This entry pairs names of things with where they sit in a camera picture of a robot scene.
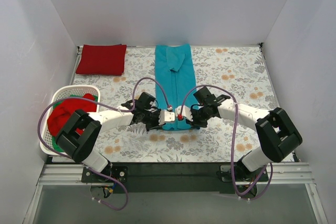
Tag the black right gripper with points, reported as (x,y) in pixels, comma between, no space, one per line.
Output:
(193,116)

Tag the aluminium frame rail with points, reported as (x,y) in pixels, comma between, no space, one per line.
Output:
(175,193)

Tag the teal t shirt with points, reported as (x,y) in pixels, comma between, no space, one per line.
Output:
(174,71)

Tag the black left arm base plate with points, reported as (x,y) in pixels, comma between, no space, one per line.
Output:
(119,173)

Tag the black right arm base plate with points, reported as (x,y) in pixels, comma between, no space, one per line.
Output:
(241,174)

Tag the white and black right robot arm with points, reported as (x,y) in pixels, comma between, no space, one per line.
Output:
(277,134)

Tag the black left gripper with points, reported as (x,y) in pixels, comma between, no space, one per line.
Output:
(157,118)

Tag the folded red t shirt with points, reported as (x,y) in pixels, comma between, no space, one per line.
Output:
(102,60)

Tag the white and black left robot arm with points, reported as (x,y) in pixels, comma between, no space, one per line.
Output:
(78,136)

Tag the white plastic laundry basket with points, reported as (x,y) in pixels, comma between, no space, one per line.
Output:
(85,92)

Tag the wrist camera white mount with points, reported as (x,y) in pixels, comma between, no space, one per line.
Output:
(166,116)
(183,113)

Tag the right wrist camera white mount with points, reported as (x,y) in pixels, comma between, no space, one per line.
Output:
(183,113)

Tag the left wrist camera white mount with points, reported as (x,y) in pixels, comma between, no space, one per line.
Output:
(166,116)

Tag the crumpled red t shirt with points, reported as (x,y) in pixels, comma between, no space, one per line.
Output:
(89,107)

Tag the crumpled green t shirt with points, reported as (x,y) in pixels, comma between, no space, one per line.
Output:
(60,115)

